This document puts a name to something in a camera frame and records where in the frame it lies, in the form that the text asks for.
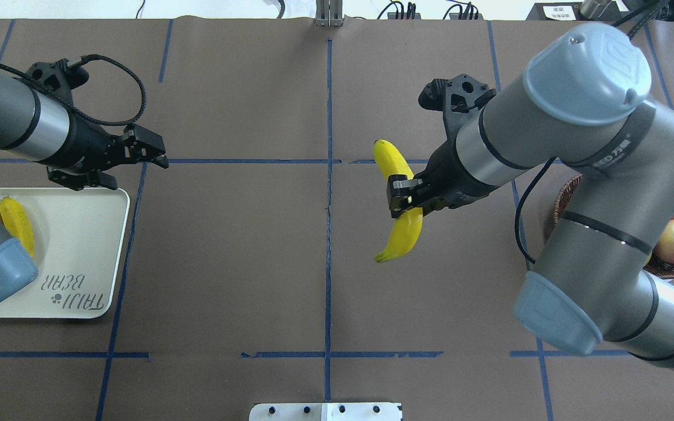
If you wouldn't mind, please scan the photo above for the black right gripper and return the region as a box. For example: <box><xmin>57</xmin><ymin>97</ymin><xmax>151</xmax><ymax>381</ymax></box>
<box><xmin>387</xmin><ymin>140</ymin><xmax>497</xmax><ymax>219</ymax></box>

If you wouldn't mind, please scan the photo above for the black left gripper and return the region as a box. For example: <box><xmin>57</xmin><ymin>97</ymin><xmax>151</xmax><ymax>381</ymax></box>
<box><xmin>46</xmin><ymin>117</ymin><xmax>169</xmax><ymax>190</ymax></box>

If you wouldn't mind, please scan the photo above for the aluminium frame post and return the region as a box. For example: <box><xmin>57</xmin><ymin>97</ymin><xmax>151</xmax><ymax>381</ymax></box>
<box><xmin>315</xmin><ymin>0</ymin><xmax>344</xmax><ymax>27</ymax></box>

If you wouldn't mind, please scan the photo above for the white bear tray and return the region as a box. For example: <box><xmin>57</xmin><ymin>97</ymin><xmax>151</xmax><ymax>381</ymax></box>
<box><xmin>0</xmin><ymin>188</ymin><xmax>130</xmax><ymax>318</ymax></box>

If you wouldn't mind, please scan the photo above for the metal base plate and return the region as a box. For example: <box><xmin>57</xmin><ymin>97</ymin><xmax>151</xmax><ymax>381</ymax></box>
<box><xmin>249</xmin><ymin>402</ymin><xmax>404</xmax><ymax>420</ymax></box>

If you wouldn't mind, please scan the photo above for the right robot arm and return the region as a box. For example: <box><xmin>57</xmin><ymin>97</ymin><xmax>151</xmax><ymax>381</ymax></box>
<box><xmin>386</xmin><ymin>22</ymin><xmax>674</xmax><ymax>370</ymax></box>

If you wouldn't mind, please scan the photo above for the brown wicker basket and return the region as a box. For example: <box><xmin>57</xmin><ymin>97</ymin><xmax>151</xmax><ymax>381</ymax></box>
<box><xmin>543</xmin><ymin>175</ymin><xmax>674</xmax><ymax>279</ymax></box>

